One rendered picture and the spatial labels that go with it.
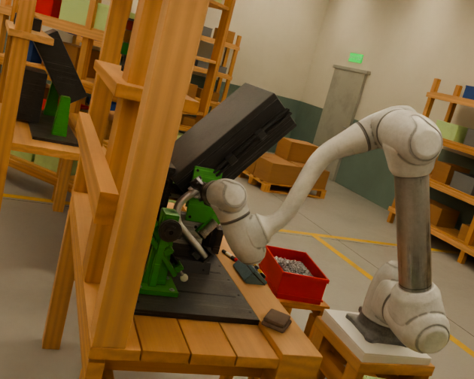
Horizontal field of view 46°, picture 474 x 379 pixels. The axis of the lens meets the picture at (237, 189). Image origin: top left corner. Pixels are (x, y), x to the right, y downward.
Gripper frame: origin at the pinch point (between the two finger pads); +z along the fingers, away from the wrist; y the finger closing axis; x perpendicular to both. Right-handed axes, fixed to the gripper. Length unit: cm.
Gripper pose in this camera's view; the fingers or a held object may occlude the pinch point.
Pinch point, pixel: (195, 191)
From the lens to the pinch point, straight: 205.1
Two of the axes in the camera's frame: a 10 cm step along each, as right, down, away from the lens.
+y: -5.3, -8.1, -2.3
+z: -3.6, -0.3, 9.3
